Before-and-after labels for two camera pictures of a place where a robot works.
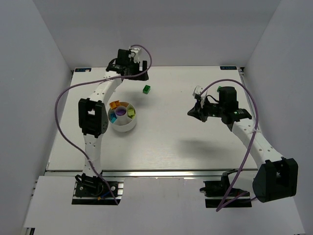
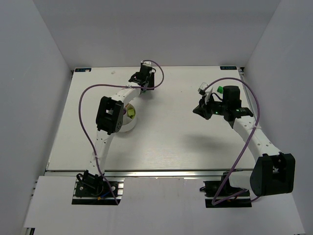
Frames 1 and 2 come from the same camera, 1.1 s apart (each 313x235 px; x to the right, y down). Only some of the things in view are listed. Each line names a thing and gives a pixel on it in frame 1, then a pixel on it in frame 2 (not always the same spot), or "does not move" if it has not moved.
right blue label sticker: x=228 y=67 does not move
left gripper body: x=143 y=69 → x=138 y=80
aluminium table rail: x=146 y=174 does not move
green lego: x=218 y=89 does not move
